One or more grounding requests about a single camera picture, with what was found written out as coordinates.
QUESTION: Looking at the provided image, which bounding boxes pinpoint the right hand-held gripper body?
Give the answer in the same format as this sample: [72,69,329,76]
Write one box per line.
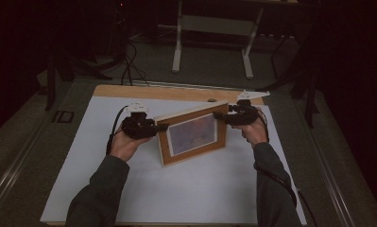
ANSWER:
[223,89,271,127]

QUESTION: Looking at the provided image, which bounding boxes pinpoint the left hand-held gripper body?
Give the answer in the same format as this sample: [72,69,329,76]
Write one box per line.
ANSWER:
[121,100,158,141]

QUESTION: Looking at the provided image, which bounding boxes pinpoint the wooden photo frame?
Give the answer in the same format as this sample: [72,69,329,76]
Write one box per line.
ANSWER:
[153,99,231,168]

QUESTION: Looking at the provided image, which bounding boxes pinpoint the person's right hand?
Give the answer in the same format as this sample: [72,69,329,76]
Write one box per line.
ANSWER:
[231,117,269,149]

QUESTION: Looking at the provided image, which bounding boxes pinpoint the person's left hand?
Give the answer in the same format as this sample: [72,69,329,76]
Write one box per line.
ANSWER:
[109,129,153,164]

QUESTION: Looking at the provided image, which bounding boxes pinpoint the silver metal strip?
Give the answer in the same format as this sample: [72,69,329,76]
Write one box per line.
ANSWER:
[129,79,257,93]

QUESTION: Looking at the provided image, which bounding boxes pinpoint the white table mat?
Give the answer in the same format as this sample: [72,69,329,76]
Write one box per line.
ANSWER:
[39,96,308,226]

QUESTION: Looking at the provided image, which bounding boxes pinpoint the black stand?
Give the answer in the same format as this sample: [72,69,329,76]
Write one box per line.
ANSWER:
[43,46,113,112]
[256,29,320,130]

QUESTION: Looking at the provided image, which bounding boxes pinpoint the black floor socket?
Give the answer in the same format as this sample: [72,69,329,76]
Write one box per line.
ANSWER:
[51,110,76,124]

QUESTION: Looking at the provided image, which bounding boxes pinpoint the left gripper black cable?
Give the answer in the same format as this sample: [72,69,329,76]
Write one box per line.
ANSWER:
[105,105,129,156]

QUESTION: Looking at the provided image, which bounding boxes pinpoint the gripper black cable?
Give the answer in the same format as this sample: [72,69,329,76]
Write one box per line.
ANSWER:
[105,105,129,156]
[252,106,298,210]

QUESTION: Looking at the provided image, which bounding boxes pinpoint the black floor cables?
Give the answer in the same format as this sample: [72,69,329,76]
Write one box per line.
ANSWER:
[119,40,151,87]

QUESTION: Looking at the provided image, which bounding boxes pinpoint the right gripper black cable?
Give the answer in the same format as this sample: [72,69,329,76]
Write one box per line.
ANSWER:
[252,106,298,210]

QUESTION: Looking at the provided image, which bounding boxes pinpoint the white metal table frame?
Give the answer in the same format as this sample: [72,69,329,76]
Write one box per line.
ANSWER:
[171,0,266,80]

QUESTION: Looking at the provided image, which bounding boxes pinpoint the metal floor rail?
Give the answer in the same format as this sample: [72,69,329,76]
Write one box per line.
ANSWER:
[0,117,53,219]
[293,96,356,227]

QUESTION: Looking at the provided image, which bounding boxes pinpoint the thin black cable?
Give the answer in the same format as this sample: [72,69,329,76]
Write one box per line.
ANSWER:
[296,185,318,227]

